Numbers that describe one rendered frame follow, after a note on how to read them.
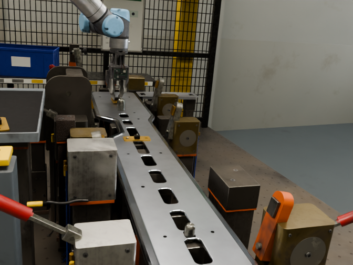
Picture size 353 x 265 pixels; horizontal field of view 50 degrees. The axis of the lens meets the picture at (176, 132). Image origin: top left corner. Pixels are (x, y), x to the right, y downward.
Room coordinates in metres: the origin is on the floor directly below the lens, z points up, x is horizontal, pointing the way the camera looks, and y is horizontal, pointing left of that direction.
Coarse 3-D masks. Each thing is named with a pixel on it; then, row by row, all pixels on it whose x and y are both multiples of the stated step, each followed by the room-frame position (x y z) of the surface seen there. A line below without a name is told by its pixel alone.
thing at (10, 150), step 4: (0, 148) 0.58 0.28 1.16; (4, 148) 0.58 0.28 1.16; (8, 148) 0.58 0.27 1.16; (12, 148) 0.59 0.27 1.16; (0, 152) 0.56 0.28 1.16; (4, 152) 0.56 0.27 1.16; (8, 152) 0.56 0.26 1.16; (12, 152) 0.58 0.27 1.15; (0, 156) 0.55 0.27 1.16; (4, 156) 0.55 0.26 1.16; (8, 156) 0.55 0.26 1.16; (0, 160) 0.53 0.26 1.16; (4, 160) 0.54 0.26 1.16; (8, 160) 0.54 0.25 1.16; (0, 164) 0.53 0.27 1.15; (4, 164) 0.54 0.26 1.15; (8, 164) 0.54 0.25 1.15
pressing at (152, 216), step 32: (96, 96) 1.64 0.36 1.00; (128, 96) 1.69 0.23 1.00; (128, 160) 0.95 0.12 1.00; (160, 160) 0.97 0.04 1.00; (128, 192) 0.76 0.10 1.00; (192, 192) 0.79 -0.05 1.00; (160, 224) 0.65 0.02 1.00; (224, 224) 0.67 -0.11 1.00; (160, 256) 0.55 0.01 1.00; (224, 256) 0.56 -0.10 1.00
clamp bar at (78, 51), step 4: (76, 48) 1.52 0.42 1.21; (84, 48) 1.52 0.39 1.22; (72, 52) 1.51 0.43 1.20; (76, 52) 1.50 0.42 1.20; (80, 52) 1.52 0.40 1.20; (84, 52) 1.52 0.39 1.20; (76, 56) 1.50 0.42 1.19; (76, 60) 1.50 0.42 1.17; (80, 60) 1.51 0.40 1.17; (76, 64) 1.50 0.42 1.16; (80, 64) 1.51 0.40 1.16
